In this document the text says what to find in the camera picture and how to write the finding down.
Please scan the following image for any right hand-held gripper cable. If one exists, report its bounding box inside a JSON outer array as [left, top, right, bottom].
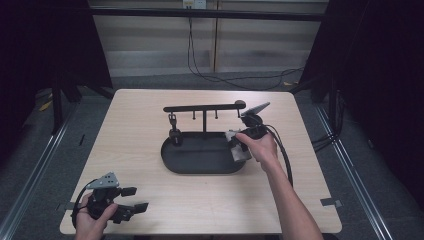
[[261, 123, 295, 188]]

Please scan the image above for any grey tape strip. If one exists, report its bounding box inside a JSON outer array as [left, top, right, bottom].
[[319, 197, 344, 208], [55, 201, 76, 213]]

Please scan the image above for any dark curtain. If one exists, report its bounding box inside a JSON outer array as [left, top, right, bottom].
[[298, 0, 424, 211], [0, 0, 114, 158]]

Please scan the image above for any yellow floor tape piece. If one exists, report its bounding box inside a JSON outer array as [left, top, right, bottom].
[[38, 99, 54, 113]]

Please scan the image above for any white wall outlet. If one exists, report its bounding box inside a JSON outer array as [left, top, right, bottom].
[[182, 0, 208, 10]]

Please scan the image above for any person's left hand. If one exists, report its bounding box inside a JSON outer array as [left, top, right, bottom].
[[73, 192, 120, 238]]

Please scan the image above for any black metal stand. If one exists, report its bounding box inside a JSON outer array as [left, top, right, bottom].
[[49, 74, 84, 135]]

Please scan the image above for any black key rack with tray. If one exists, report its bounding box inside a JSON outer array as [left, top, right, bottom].
[[160, 99, 254, 175]]

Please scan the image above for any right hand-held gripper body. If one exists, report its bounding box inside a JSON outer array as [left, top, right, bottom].
[[239, 101, 272, 141]]

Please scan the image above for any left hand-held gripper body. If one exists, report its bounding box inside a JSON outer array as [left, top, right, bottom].
[[85, 171, 124, 225]]

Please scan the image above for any black car key fob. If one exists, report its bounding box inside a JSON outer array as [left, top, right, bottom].
[[168, 112, 184, 147]]

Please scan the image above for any black horizontal frame bar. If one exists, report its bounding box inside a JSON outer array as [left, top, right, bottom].
[[89, 7, 332, 23]]

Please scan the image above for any hand-held gripper cable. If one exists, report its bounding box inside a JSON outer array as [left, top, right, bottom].
[[261, 123, 295, 188], [70, 179, 98, 230]]

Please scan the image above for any grey patterned key pouch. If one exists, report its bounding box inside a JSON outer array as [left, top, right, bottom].
[[224, 129, 253, 164]]

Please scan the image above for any black wall cable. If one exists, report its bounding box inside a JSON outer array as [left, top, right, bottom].
[[186, 16, 305, 92]]

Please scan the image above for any metal floor rail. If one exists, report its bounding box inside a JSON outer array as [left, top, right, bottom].
[[312, 103, 396, 240], [0, 99, 81, 240]]

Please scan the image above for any person's right hand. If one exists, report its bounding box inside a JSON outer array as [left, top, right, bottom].
[[235, 132, 280, 173]]

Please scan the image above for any black floor cable bundle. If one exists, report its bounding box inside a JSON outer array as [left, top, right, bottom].
[[310, 89, 346, 154]]

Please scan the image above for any left hand-held gripper cable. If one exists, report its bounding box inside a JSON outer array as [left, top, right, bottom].
[[70, 179, 98, 230]]

